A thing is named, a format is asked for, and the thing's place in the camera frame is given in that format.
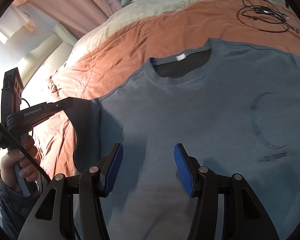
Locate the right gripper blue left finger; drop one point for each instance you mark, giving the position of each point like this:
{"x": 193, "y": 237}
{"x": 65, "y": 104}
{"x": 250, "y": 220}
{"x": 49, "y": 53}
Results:
{"x": 52, "y": 217}

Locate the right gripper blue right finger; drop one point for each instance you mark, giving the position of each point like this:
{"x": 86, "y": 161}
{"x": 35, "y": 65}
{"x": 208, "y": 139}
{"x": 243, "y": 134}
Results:
{"x": 244, "y": 215}

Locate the grey blue t-shirt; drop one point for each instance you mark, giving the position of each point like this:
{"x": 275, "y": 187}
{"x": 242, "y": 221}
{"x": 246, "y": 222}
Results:
{"x": 234, "y": 106}

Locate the grey left sleeve forearm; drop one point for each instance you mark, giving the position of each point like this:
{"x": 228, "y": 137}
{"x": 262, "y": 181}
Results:
{"x": 15, "y": 207}

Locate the person's left hand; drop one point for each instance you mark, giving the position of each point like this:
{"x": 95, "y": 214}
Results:
{"x": 27, "y": 171}

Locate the pink curtain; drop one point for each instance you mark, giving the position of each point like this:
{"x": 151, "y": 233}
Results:
{"x": 78, "y": 16}

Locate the cream blanket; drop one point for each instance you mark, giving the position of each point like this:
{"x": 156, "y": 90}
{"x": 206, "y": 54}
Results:
{"x": 137, "y": 10}

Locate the orange brown duvet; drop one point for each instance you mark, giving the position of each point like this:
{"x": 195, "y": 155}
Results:
{"x": 101, "y": 70}

